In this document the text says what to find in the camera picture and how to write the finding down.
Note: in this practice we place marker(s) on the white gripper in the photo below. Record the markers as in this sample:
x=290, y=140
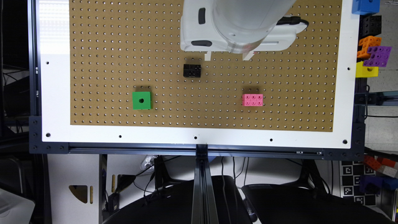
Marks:
x=238, y=26

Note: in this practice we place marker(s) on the pink block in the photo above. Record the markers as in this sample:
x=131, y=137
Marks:
x=252, y=99

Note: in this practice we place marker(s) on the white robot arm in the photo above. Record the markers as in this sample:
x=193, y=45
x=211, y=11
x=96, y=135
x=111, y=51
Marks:
x=238, y=26

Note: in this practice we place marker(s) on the green cube block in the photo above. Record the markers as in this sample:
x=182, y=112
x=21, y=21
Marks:
x=141, y=100

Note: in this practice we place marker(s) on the yellow block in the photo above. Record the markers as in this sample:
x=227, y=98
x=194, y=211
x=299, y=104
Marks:
x=366, y=72

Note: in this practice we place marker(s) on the blue block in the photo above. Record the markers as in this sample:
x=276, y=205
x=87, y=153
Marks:
x=366, y=7

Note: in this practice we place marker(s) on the orange block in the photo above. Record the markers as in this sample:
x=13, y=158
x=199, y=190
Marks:
x=365, y=43

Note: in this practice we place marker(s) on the black block at side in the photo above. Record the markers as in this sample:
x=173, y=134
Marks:
x=369, y=25

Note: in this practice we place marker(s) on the purple block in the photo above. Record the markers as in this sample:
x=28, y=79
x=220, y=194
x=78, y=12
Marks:
x=379, y=56

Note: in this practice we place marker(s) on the brown pegboard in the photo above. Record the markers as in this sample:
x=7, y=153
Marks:
x=120, y=47

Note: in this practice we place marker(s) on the black office chair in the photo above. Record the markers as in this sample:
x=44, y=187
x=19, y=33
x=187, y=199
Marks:
x=307, y=200

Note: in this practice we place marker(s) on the checker marker board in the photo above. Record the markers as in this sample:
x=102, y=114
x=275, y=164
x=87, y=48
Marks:
x=350, y=174

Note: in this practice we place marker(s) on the white cabinet panel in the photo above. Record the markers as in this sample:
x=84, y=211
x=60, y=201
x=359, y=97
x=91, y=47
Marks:
x=75, y=188

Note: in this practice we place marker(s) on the black aluminium table frame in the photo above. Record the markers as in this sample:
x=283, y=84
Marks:
x=50, y=131

